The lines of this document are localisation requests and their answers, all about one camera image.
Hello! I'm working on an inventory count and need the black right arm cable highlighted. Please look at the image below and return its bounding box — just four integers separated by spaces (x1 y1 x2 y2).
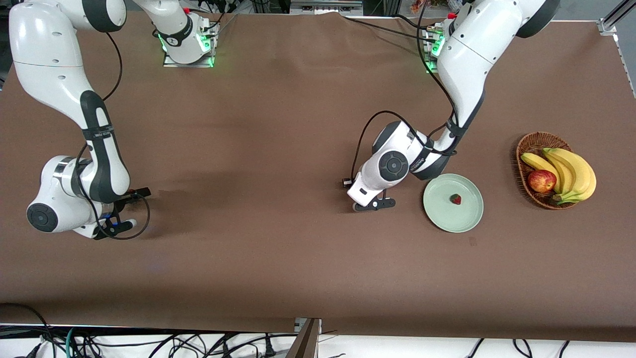
74 31 151 241

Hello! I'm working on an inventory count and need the brown table cover sheet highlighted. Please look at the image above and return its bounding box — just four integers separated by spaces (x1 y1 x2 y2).
0 9 636 344

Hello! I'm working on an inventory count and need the black floor cable tangle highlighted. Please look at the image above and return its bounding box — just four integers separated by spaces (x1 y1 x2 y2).
144 332 281 358

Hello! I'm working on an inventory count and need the grey background device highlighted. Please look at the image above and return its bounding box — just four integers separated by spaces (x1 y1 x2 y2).
290 0 363 15

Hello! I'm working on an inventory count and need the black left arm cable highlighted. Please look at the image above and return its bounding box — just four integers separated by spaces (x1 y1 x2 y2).
350 0 460 182

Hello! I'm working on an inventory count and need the pale green plate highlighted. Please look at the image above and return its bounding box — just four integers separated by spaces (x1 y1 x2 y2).
423 173 484 233

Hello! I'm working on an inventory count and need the teal floor cable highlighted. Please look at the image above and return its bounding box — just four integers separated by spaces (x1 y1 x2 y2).
65 327 81 358

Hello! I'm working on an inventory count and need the thick black floor cable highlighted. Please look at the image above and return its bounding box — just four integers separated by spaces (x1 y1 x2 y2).
0 302 55 358

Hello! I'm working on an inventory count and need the yellow banana bunch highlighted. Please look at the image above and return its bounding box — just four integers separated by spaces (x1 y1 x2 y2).
520 147 597 205

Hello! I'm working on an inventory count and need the red apple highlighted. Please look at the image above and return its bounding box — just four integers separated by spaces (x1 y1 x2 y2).
527 170 557 193

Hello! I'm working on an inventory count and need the brown wicker basket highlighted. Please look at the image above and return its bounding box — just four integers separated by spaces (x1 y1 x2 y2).
516 131 579 210

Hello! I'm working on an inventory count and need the aluminium frame profile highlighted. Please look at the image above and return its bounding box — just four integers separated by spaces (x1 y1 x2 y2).
599 0 636 97

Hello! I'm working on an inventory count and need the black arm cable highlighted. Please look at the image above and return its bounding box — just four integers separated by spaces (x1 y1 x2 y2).
74 31 151 241
350 0 460 182

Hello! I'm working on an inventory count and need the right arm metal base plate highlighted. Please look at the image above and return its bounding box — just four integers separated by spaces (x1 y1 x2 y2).
163 52 215 68

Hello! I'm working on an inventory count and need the black cable on table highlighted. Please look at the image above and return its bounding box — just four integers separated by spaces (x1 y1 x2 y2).
343 16 438 44

